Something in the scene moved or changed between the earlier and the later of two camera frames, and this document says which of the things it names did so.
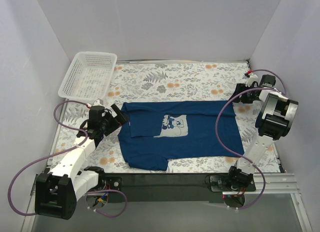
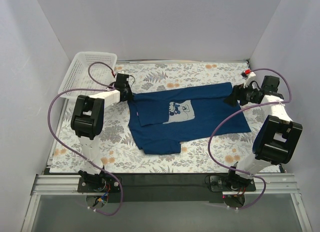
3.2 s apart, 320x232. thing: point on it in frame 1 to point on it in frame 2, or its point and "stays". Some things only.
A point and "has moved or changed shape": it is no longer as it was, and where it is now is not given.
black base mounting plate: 171,187 stays
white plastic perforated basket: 89,76 stays
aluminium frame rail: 275,183 stays
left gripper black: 113,120 to 129,93
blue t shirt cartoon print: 151,133 has moved or changed shape
